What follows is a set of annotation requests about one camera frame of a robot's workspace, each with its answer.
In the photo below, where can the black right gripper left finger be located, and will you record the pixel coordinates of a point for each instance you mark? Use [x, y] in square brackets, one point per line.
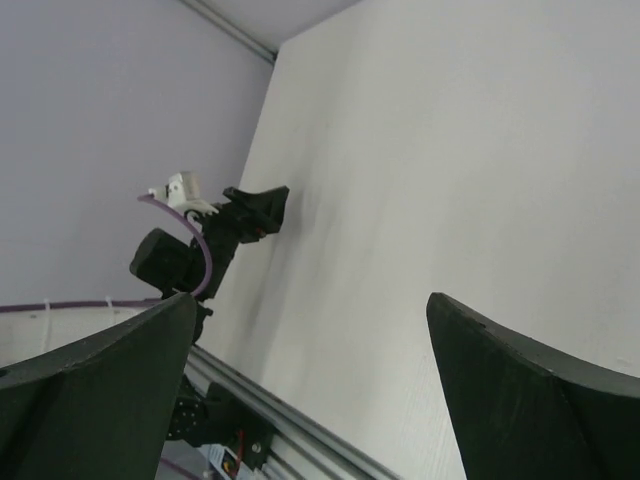
[99, 407]

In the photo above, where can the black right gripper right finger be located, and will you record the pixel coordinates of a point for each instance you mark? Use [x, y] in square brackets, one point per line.
[523, 410]

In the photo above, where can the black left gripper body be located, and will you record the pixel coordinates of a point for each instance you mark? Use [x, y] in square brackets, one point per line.
[246, 218]

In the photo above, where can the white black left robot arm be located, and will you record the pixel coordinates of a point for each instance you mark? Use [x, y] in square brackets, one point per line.
[235, 441]

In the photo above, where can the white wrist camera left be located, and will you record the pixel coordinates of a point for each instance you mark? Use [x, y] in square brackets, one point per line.
[182, 192]

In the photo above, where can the aluminium mounting rail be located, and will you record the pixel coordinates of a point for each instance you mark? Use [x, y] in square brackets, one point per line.
[301, 448]

